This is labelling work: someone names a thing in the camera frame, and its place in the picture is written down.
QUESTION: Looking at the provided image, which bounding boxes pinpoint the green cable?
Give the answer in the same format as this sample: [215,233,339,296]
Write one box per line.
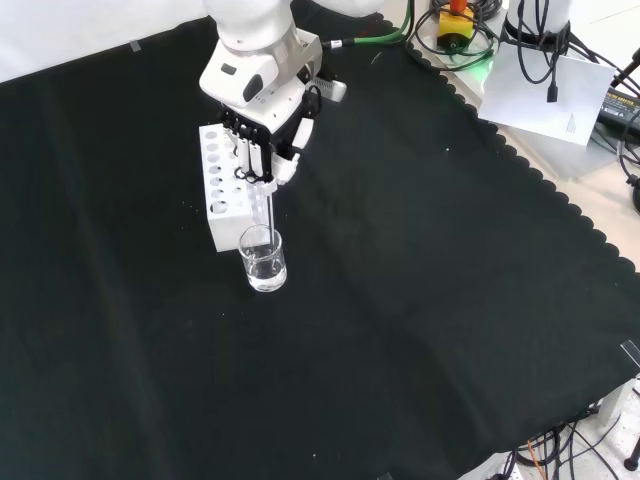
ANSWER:
[321,0,419,51]

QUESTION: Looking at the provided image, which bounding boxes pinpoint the black power adapter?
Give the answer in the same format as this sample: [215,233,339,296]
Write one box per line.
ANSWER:
[596,88,640,133]

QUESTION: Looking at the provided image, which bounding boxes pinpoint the clear glass beaker with water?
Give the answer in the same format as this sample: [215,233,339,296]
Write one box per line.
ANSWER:
[238,225,288,294]

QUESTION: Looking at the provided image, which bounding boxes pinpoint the orange cable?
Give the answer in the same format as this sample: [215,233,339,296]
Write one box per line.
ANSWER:
[523,438,554,472]

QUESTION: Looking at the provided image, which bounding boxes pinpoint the yellow stop button box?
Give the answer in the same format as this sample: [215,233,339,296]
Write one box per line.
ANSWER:
[437,0,475,52]

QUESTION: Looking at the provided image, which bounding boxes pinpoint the white test tube rack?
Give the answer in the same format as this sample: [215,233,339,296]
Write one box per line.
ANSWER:
[198,123,272,253]

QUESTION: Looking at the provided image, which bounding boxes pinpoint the black bench cloth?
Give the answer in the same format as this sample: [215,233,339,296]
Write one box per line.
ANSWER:
[0,0,640,480]

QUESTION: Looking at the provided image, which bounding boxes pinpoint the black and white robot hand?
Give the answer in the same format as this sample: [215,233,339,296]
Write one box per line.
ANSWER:
[198,47,322,197]

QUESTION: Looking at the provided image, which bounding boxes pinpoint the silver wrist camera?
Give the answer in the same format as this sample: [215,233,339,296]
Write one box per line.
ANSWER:
[305,73,348,104]

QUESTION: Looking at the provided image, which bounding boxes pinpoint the white paper sheet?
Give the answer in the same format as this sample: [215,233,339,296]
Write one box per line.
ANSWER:
[478,48,616,148]

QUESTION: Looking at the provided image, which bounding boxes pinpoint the black cable with plug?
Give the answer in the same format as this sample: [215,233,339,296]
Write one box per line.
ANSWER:
[513,0,562,104]

